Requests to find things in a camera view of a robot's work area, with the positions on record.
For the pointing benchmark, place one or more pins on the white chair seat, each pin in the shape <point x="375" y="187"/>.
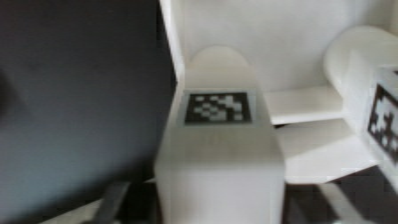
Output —
<point x="281" y="31"/>

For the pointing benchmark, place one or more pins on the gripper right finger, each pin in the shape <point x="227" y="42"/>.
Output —
<point x="348" y="215"/>

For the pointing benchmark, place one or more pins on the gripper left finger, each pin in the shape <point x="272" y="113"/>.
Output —
<point x="99" y="211"/>

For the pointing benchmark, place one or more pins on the white chair leg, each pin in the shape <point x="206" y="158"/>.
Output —
<point x="361" y="71"/>

